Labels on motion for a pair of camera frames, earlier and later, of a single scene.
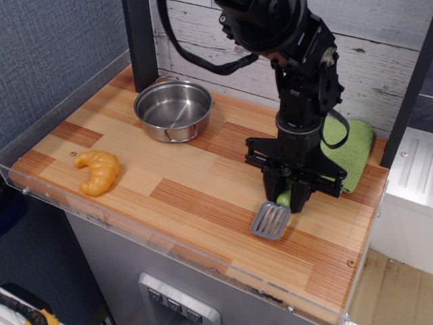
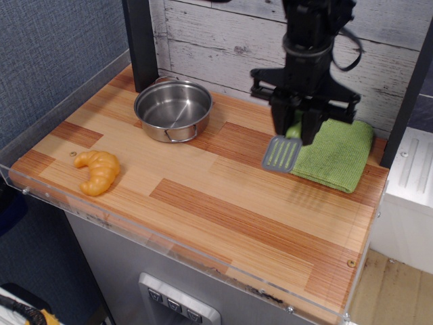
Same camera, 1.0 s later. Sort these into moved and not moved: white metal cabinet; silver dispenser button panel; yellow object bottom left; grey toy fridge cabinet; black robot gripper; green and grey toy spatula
Moved: black robot gripper; green and grey toy spatula
Not moved: yellow object bottom left; white metal cabinet; silver dispenser button panel; grey toy fridge cabinet
